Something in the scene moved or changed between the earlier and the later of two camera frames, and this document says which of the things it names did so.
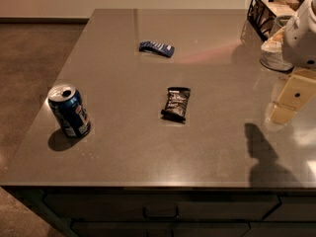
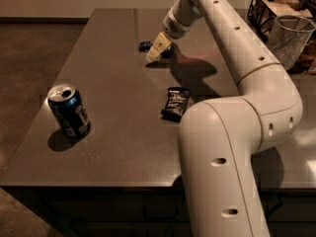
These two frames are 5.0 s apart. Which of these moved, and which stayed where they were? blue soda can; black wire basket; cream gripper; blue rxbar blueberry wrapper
Moved: cream gripper
Stayed: black wire basket; blue soda can; blue rxbar blueberry wrapper
